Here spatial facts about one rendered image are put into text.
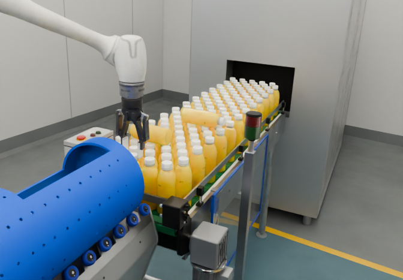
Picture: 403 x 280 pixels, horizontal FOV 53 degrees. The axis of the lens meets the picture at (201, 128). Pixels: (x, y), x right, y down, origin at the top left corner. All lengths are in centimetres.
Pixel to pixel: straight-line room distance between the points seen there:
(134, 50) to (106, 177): 44
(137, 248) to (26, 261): 52
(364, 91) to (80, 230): 447
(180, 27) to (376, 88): 281
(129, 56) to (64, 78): 355
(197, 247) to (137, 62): 69
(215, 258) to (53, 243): 66
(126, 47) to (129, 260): 70
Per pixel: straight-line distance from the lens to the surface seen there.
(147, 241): 148
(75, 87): 504
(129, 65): 139
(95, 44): 154
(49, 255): 105
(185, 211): 141
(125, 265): 139
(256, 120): 154
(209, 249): 151
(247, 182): 165
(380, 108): 523
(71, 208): 109
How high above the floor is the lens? 171
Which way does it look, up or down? 20 degrees down
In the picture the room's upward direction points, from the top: 3 degrees clockwise
